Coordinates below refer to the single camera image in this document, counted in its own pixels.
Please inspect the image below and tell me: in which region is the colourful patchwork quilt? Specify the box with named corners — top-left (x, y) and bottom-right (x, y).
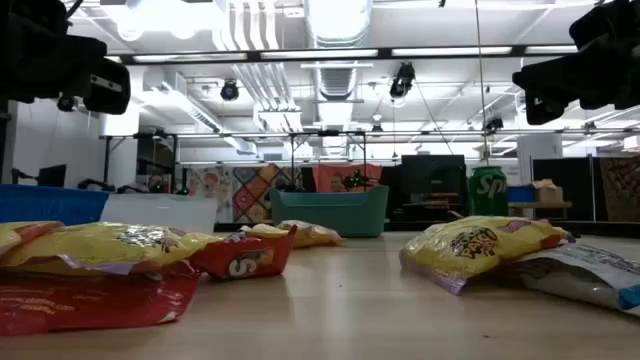
top-left (184, 162), bottom-right (304, 225)

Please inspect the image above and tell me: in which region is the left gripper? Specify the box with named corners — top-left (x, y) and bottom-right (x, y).
top-left (0, 32), bottom-right (132, 116)

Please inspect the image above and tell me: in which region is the black cabinet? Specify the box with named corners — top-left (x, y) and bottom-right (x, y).
top-left (399, 154), bottom-right (470, 224)

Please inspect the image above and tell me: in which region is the teal plastic bin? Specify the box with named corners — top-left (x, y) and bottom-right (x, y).
top-left (269, 184), bottom-right (390, 239)

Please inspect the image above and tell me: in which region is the red cloth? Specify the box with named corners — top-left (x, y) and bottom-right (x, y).
top-left (312, 163), bottom-right (384, 194)

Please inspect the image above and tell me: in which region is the red Skittles candy pack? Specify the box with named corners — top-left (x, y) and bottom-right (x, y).
top-left (189, 224), bottom-right (300, 280)
top-left (0, 264), bottom-right (201, 337)

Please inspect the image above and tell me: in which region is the clear plastic container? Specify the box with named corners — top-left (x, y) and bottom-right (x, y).
top-left (99, 193), bottom-right (220, 235)

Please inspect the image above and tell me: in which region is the blue storage box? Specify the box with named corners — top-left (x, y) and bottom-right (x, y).
top-left (507, 185), bottom-right (536, 204)

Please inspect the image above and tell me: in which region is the black partition panel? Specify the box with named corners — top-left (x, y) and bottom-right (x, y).
top-left (531, 157), bottom-right (596, 222)

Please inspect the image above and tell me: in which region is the green Sprite can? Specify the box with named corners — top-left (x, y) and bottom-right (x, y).
top-left (468, 165), bottom-right (510, 221)

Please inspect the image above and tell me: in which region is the black monitor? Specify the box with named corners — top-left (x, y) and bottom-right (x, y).
top-left (37, 163), bottom-right (68, 189)

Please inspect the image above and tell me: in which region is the blue plastic basket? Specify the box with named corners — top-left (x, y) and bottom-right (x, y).
top-left (0, 183), bottom-right (110, 226)

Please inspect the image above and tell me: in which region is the brown patterned cloth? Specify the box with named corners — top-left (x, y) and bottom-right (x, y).
top-left (598, 155), bottom-right (640, 223)

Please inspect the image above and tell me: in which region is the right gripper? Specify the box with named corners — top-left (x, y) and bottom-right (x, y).
top-left (511, 30), bottom-right (640, 127)

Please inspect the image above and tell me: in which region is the brown cardboard box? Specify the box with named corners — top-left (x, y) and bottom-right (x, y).
top-left (532, 178), bottom-right (565, 204)

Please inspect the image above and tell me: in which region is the white ventilation duct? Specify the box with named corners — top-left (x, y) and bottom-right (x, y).
top-left (303, 0), bottom-right (374, 101)

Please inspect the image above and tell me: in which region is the black workbench frame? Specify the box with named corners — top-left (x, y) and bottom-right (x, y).
top-left (99, 127), bottom-right (640, 224)

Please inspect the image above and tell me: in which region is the blue white candy pack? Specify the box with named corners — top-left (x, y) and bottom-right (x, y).
top-left (492, 242), bottom-right (640, 317)

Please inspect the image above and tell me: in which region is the yellow Sour Patch candy pack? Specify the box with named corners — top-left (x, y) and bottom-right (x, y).
top-left (0, 221), bottom-right (65, 256)
top-left (238, 223), bottom-right (296, 240)
top-left (398, 215), bottom-right (576, 295)
top-left (277, 219), bottom-right (346, 249)
top-left (0, 222), bottom-right (224, 277)

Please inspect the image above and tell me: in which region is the thin hanging cable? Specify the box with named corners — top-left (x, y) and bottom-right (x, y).
top-left (473, 0), bottom-right (489, 166)

